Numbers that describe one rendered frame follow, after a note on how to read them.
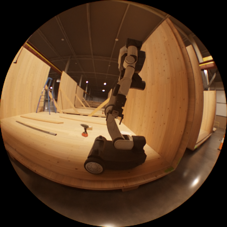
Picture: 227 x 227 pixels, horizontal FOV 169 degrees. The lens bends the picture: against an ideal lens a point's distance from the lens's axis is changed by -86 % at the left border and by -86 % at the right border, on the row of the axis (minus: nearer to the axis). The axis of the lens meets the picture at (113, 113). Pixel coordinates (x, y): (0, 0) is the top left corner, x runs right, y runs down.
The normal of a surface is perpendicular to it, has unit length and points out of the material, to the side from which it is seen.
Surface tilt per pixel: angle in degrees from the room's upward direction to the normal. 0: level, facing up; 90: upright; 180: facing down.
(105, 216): 0
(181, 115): 90
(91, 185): 0
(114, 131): 90
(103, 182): 0
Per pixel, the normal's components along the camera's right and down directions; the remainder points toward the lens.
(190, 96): -0.98, -0.10
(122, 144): 0.03, 0.11
